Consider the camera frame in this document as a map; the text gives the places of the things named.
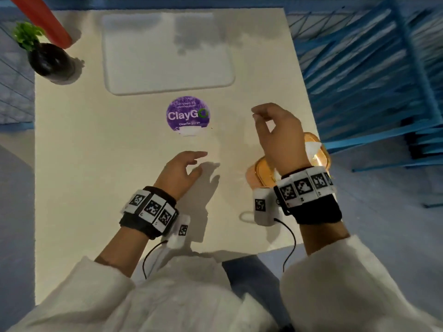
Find person's left hand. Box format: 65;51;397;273
154;151;208;202

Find person's right hand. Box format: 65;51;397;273
251;103;311;177

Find person's left forearm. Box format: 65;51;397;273
94;223;154;278

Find person's right forearm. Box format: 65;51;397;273
298;216;351;257

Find black marker wristband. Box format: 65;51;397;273
273;165;343;225
119;186;179;241

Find round purple sticker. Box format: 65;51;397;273
166;96;211;137

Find orange lidded food container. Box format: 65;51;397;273
245;131;332;189

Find white rectangular tray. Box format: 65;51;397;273
101;12;236;97

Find dark blue trousers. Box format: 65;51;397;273
221;254;293;332

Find white fleece jacket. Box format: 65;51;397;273
6;234;443;332

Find black pot with green plant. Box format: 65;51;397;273
12;21;77;84

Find red-orange bar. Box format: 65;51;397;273
8;0;73;50

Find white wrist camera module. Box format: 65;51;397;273
167;214;192;250
252;187;276;227

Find thin black cable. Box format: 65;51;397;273
273;218;298;272
142;240;170;280

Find blue string chair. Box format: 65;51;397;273
287;0;443;209
0;21;36;132

